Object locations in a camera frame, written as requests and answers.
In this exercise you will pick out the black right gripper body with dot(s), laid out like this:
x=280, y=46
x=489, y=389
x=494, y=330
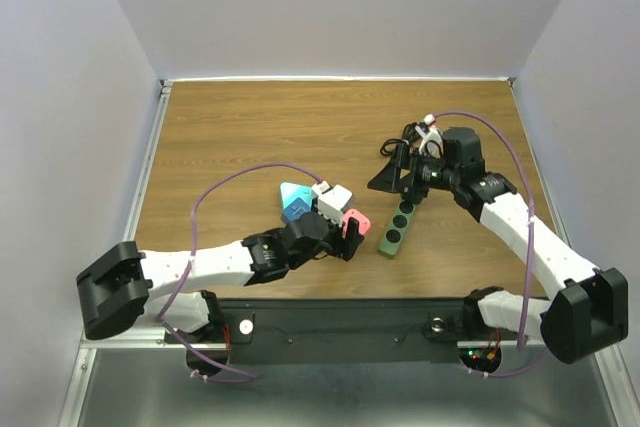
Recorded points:
x=431, y=174

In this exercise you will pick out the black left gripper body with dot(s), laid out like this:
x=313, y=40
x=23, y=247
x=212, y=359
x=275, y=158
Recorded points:
x=331, y=244

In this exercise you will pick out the pink square socket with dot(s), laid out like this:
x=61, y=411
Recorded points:
x=364, y=224

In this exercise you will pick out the blue cube socket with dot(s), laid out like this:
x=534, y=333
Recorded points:
x=294, y=210

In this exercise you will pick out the green power strip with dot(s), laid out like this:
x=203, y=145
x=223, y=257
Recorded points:
x=397, y=228

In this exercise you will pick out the white USB charger plug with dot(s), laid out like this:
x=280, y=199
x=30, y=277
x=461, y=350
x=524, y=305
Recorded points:
x=332, y=201

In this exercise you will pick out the teal triangular power strip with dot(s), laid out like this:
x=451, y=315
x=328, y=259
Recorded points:
x=292, y=192

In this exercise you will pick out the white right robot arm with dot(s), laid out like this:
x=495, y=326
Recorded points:
x=585, y=309

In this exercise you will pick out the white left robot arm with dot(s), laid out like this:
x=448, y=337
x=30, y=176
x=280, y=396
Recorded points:
x=126, y=286

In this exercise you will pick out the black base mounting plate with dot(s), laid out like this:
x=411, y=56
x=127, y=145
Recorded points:
x=412, y=350

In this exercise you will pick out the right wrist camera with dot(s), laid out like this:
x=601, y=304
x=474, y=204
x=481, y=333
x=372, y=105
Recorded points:
x=430, y=137

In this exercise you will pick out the front aluminium rail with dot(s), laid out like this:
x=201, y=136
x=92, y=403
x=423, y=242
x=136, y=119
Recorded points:
x=295, y=322

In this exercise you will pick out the aluminium table edge rail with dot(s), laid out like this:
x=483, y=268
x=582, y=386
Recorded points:
x=143, y=174

